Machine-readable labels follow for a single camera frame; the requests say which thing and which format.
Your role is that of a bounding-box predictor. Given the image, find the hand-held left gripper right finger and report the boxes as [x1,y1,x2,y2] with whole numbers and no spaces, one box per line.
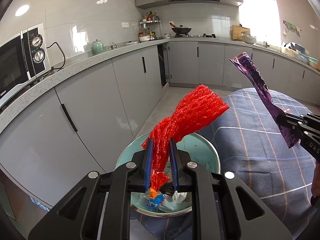
[169,138,293,240]

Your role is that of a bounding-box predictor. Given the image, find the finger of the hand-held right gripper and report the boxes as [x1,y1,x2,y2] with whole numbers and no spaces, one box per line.
[284,112,310,121]
[276,115,302,137]

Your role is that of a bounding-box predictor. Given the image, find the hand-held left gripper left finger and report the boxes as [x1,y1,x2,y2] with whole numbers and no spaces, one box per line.
[28,138,154,240]

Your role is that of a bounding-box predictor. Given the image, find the teal enamel basin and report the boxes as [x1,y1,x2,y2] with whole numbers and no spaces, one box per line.
[116,133,222,217]

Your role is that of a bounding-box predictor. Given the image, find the white tissue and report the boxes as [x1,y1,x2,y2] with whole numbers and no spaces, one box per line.
[172,191,188,203]

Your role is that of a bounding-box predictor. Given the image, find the blue orange snack packet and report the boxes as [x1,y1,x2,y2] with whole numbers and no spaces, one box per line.
[146,189,167,212]

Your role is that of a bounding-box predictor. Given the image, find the clear plastic wrapper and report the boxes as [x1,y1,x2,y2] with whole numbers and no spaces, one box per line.
[160,200,191,213]

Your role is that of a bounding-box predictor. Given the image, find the purple snack wrapper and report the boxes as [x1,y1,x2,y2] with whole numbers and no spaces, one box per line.
[229,52,302,149]

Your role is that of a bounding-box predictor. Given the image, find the red plastic mesh bag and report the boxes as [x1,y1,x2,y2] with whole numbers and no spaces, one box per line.
[141,84,230,198]

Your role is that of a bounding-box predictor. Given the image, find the person's right hand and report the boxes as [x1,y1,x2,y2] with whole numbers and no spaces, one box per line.
[311,162,320,207]

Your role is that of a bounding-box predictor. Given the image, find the blue plaid tablecloth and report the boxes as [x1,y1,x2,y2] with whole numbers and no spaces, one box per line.
[130,87,320,240]

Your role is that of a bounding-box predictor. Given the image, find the containers beside sink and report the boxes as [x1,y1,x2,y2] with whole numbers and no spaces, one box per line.
[281,41,320,71]

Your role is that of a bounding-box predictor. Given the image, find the grey lower kitchen cabinets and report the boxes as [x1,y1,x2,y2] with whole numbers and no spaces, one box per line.
[0,41,320,217]

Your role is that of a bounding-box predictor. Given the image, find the wooden cutting board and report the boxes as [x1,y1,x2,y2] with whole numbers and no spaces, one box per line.
[232,25,251,41]

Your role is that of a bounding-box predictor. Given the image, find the bright window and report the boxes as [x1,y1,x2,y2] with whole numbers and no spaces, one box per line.
[239,0,279,46]

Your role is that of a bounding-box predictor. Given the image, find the gas stove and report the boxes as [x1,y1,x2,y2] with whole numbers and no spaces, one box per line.
[172,33,221,40]

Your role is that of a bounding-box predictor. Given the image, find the grey speckled kitchen countertop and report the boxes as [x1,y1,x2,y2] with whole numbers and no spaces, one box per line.
[0,36,320,136]

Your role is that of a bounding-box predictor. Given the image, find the black wok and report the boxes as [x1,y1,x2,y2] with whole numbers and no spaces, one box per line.
[169,22,192,36]

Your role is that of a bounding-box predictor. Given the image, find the steel spice rack with bottles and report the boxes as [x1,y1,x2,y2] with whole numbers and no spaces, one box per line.
[138,10,162,40]

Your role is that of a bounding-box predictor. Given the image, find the silver black microwave oven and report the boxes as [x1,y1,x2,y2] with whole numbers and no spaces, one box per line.
[0,23,50,110]

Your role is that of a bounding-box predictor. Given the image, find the green wall decoration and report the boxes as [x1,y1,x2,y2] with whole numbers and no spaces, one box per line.
[283,20,302,36]

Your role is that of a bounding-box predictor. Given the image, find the black microwave power cable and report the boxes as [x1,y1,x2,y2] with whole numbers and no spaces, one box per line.
[46,42,67,74]

